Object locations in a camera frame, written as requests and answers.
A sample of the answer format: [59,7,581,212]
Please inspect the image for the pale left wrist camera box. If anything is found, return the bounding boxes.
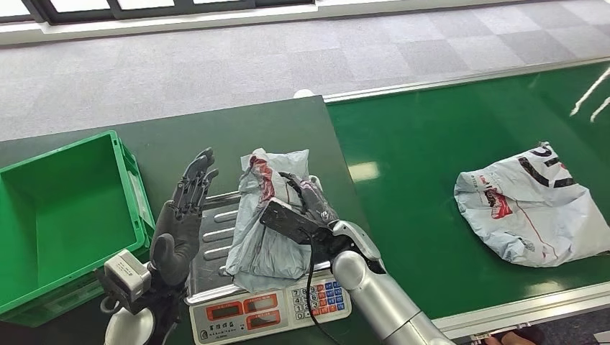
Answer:
[104,249,153,305]

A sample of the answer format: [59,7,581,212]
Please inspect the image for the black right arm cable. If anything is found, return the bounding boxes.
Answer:
[304,228,342,345]

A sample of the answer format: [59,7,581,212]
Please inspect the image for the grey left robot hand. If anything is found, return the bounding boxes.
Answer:
[149,147,221,287]

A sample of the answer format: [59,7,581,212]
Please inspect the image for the green conveyor belt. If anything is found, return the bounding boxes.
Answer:
[326,62,610,320]

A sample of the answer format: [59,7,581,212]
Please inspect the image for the green plastic crate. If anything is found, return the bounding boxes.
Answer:
[0,130,156,328]

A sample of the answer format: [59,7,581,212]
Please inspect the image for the small grey plastic parcel bag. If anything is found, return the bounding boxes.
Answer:
[224,147,334,293]

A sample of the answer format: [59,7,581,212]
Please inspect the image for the aluminium conveyor side rail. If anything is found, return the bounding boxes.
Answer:
[323,56,610,104]
[431,280,610,341]

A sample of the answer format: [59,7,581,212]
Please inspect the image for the large grey plastic parcel bag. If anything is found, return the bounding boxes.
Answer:
[453,142,610,269]

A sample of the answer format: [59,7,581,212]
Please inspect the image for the dark window frame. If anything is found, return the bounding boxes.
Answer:
[0,0,318,26]

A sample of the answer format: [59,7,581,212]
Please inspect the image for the electronic weighing scale steel tray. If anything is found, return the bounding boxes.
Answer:
[184,175,352,345]

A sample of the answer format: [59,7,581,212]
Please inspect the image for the person's foot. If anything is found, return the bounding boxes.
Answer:
[483,326,547,345]

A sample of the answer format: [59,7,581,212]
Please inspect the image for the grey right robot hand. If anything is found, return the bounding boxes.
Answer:
[278,171,340,226]

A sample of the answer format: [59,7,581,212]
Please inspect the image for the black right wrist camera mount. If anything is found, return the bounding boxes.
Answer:
[259,198,386,275]

